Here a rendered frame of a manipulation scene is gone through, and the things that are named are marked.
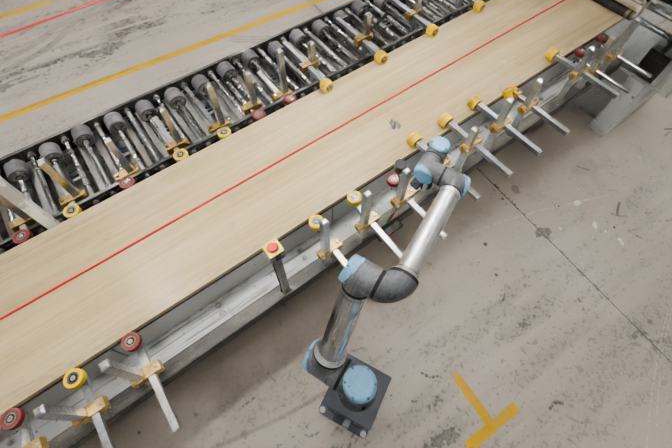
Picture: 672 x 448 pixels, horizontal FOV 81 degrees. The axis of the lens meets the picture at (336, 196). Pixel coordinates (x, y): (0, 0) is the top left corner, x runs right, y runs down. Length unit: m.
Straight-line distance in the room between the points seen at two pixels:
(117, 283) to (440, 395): 1.96
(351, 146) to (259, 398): 1.64
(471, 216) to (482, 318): 0.79
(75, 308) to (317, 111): 1.63
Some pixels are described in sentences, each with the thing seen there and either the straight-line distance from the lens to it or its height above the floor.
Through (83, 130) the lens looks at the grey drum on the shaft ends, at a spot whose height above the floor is 0.85.
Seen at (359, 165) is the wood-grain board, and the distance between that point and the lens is 2.26.
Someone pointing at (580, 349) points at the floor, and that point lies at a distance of 3.21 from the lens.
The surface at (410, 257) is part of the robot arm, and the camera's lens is 1.50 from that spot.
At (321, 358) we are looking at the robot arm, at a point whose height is 0.91.
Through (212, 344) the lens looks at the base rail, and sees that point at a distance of 2.15.
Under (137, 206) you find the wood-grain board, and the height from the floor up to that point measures 0.90.
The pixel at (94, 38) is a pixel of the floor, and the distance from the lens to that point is 5.17.
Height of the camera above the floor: 2.73
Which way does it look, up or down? 59 degrees down
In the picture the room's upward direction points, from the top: straight up
